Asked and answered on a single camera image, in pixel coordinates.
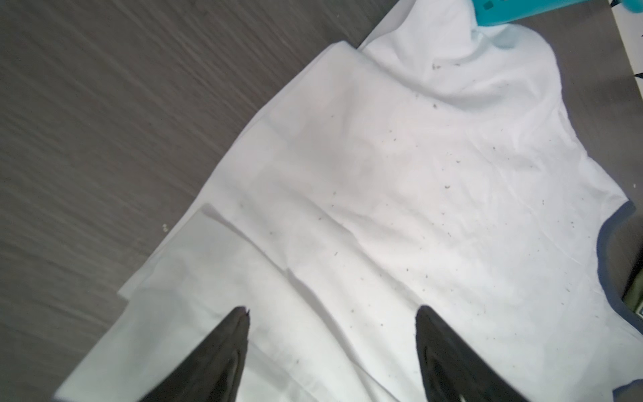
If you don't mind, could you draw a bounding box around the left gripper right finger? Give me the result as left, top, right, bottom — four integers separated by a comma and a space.
415, 306, 526, 402

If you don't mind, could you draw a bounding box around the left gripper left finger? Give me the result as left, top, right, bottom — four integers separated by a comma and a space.
142, 307, 251, 402

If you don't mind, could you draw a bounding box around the green tank top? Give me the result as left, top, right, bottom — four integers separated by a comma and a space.
623, 271, 643, 318

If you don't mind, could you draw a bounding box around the white grey tank top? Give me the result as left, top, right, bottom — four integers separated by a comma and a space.
55, 1, 642, 401

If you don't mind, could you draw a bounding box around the teal plastic basket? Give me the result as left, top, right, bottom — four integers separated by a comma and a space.
472, 0, 642, 28

